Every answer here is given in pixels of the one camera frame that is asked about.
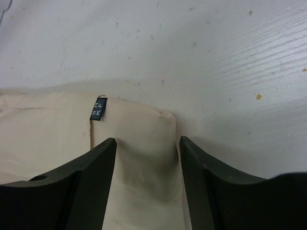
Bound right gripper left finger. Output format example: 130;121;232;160
0;138;117;230

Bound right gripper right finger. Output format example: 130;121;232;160
179;136;307;230

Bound beige trousers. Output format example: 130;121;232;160
0;91;186;230

